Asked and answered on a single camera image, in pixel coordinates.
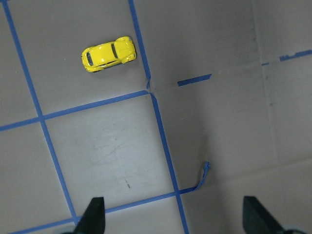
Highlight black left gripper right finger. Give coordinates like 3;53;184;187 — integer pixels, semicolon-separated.
243;196;284;234

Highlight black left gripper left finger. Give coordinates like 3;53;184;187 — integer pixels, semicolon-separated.
74;197;105;234

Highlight yellow toy beetle car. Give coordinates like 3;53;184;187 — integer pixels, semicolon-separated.
81;36;137;73

